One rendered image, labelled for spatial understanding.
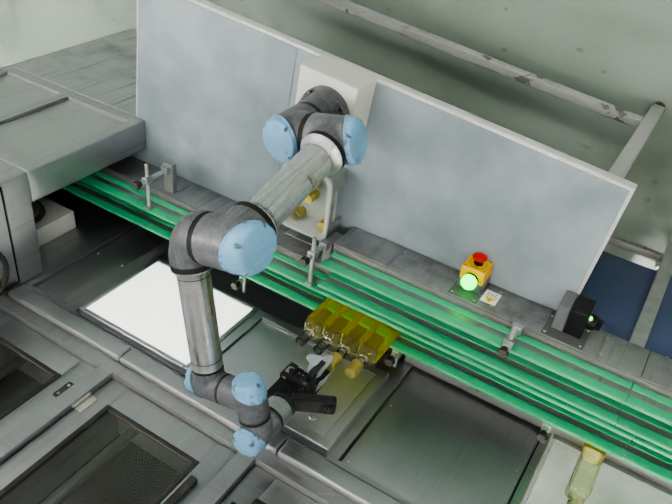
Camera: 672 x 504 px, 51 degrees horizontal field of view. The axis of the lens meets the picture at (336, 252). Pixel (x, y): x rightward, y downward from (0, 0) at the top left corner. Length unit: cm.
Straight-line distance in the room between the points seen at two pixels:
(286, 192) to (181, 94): 95
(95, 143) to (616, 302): 168
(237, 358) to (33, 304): 66
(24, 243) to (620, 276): 183
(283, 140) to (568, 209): 73
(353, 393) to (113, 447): 65
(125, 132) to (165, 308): 64
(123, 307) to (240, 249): 92
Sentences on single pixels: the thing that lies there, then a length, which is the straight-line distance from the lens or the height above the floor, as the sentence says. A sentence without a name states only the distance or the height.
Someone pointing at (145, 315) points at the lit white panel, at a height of 122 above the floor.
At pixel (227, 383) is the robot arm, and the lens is 167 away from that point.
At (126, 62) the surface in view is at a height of 42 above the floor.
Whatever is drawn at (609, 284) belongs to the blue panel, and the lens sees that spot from 223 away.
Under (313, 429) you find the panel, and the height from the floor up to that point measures 128.
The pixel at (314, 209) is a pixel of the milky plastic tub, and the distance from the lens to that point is 220.
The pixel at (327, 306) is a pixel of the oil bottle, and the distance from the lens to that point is 204.
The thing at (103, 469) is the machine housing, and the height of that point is 166.
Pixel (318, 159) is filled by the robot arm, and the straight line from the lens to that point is 162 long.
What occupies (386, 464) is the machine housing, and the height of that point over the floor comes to 124.
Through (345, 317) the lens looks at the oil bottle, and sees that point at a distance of 201.
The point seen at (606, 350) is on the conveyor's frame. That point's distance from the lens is 194.
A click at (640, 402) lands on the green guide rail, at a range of 187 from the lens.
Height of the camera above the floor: 238
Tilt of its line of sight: 47 degrees down
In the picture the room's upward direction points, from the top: 131 degrees counter-clockwise
